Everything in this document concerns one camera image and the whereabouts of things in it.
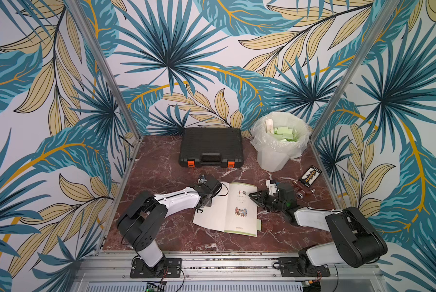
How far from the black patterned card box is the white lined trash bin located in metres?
0.11

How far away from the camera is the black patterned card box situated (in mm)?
997

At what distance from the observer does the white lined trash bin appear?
83 cm

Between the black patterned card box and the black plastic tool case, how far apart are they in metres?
0.35

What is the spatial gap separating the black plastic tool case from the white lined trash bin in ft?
0.47
